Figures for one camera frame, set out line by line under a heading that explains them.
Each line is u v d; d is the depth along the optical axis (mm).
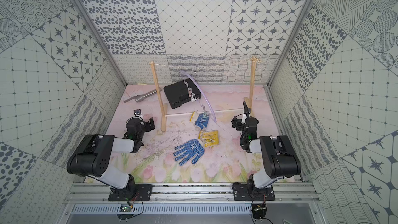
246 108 796
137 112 834
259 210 721
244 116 838
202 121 982
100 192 767
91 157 459
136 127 747
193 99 926
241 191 747
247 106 1108
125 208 716
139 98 1084
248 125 710
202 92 1104
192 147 887
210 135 919
